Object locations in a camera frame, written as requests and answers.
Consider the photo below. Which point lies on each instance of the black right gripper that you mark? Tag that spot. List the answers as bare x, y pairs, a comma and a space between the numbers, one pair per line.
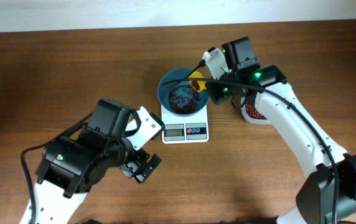
216, 94

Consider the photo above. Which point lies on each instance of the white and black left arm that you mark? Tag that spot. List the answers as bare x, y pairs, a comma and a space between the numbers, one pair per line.
112, 136

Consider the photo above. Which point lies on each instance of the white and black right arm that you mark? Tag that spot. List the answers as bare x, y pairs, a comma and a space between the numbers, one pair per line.
329, 192

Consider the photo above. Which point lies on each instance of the yellow plastic scoop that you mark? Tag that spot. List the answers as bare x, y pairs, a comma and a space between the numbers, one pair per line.
196, 84

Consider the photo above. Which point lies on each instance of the white digital kitchen scale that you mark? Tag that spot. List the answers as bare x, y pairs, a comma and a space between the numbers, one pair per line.
190, 128

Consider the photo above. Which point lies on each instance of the blue-grey plastic bowl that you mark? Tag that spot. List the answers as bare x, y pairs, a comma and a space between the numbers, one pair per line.
174, 75

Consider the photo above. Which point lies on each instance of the red beans in bowl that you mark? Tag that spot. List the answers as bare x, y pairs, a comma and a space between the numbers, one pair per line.
183, 99

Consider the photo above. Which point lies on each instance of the red beans in container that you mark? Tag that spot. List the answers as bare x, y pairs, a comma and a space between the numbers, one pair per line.
253, 113

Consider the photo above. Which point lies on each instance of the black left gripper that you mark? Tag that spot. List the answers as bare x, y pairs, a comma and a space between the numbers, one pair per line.
141, 168

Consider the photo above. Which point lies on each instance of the clear plastic bean container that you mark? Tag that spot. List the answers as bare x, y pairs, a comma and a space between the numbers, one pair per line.
248, 119

